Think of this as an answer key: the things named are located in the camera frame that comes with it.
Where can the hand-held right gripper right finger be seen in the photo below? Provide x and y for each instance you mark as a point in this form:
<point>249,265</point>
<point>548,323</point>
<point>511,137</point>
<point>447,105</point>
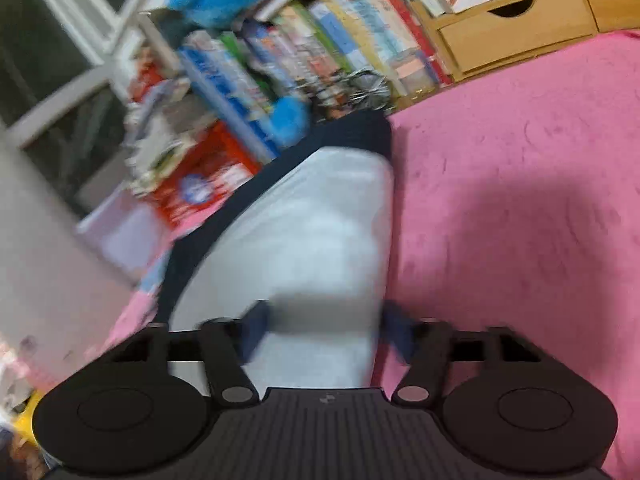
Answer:
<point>398,334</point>

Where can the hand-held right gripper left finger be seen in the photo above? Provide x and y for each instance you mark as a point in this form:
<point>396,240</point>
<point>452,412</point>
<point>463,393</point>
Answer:
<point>254,329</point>

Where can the white and navy jacket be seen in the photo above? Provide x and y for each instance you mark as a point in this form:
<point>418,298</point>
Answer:
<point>310,230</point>

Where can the red plastic crate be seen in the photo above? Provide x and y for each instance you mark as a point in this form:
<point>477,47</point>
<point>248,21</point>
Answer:
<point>205,180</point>

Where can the pink blanket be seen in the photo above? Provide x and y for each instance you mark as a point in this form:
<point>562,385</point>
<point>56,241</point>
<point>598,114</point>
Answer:
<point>500,210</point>

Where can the blue plush ball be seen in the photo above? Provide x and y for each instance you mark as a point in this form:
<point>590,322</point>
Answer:
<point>289,119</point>

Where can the stack of papers and booklets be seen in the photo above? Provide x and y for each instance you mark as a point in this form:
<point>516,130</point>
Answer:
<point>155,140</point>

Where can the row of tall thin books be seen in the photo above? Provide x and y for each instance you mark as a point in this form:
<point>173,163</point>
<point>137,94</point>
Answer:
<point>225,85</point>

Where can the miniature metal bicycle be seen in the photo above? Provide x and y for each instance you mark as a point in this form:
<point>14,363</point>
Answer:
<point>355,90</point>

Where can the clear plastic container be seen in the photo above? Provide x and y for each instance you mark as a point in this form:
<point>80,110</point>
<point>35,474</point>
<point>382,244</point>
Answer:
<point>417,76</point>

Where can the row of children's books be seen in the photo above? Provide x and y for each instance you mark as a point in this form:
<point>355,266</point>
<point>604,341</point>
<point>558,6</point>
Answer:
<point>350,25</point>

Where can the wooden drawer organizer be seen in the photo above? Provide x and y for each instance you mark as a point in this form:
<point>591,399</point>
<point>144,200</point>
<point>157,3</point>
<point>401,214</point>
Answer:
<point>525,30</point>

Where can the white window frame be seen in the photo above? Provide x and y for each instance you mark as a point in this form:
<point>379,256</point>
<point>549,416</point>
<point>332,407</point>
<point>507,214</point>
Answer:
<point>75,85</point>

